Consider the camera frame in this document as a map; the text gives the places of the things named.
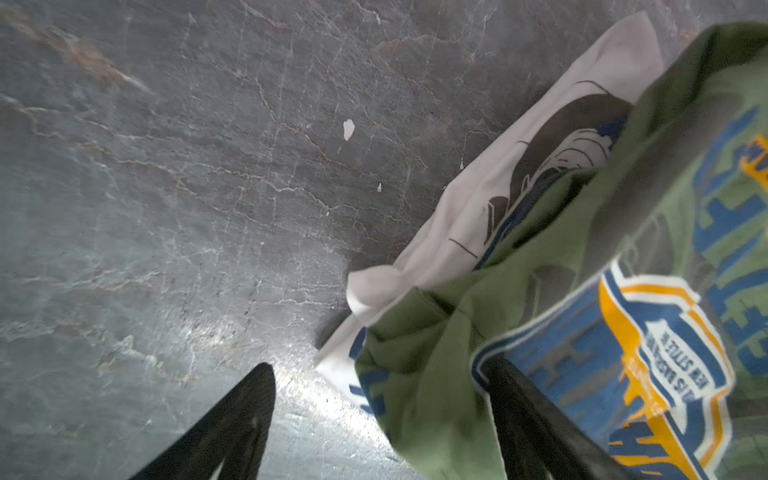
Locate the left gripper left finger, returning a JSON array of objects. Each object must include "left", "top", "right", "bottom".
[{"left": 133, "top": 363, "right": 276, "bottom": 479}]

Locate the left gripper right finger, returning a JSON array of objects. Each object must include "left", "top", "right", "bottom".
[{"left": 488, "top": 358, "right": 636, "bottom": 479}]

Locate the green tank top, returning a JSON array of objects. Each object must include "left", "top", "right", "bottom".
[{"left": 356, "top": 22, "right": 767, "bottom": 479}]

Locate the white tank top navy trim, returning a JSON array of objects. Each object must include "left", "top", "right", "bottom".
[{"left": 315, "top": 12, "right": 664, "bottom": 413}]

